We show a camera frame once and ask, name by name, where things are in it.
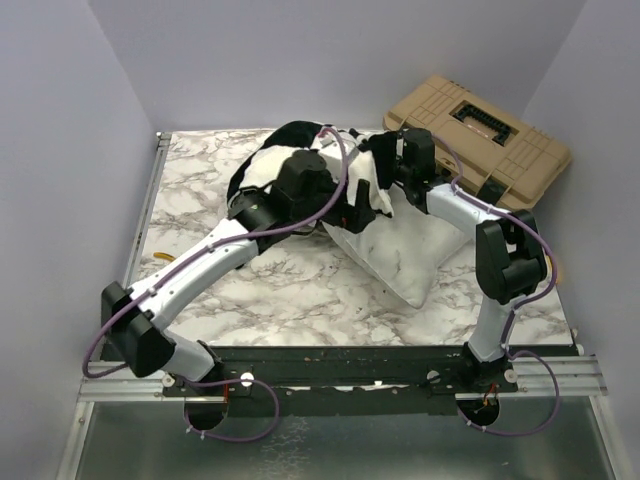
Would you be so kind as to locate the black front mounting rail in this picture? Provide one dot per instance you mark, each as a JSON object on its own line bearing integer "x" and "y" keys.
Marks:
{"x": 259, "y": 382}

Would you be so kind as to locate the aluminium left side rail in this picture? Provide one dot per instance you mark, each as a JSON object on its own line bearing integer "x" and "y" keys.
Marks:
{"x": 140, "y": 234}

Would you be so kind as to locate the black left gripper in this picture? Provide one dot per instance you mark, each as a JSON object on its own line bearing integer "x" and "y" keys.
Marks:
{"x": 350, "y": 216}

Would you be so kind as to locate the yellow handled pliers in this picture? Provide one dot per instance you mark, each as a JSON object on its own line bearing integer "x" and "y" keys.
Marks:
{"x": 163, "y": 256}

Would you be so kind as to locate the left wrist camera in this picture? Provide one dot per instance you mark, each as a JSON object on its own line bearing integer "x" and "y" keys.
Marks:
{"x": 303, "y": 185}

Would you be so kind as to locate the white pillow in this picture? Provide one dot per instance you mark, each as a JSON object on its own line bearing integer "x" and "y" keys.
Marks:
{"x": 403, "y": 252}

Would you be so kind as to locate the tan plastic toolbox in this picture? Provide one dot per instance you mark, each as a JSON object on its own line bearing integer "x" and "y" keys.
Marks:
{"x": 506, "y": 162}

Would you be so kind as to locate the black and white checkered pillowcase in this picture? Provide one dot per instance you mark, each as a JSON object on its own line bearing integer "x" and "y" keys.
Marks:
{"x": 247, "y": 196}

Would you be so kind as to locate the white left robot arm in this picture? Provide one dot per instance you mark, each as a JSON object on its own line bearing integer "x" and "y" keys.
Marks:
{"x": 135, "y": 319}

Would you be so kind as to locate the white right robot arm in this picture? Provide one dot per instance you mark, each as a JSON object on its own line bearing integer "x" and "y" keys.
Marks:
{"x": 510, "y": 256}

